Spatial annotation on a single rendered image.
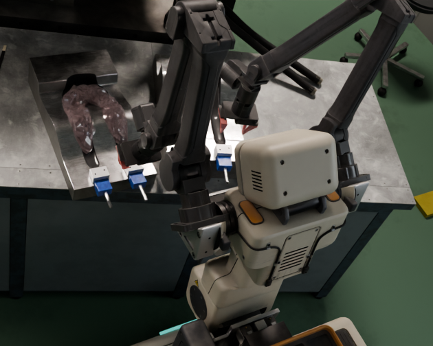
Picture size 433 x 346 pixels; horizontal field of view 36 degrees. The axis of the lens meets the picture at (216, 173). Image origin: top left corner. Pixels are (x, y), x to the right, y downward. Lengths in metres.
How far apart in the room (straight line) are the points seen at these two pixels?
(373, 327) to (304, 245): 1.45
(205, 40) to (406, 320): 2.09
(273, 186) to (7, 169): 0.90
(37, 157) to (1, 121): 0.18
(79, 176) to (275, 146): 0.72
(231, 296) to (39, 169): 0.70
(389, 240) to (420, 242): 0.17
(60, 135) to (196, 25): 0.83
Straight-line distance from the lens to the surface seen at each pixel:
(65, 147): 2.04
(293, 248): 1.62
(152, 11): 2.71
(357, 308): 3.06
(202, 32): 1.32
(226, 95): 2.25
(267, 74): 1.81
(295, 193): 1.51
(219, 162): 2.05
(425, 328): 3.18
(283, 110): 2.45
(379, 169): 2.42
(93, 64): 2.24
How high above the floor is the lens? 2.43
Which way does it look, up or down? 49 degrees down
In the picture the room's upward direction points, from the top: 21 degrees clockwise
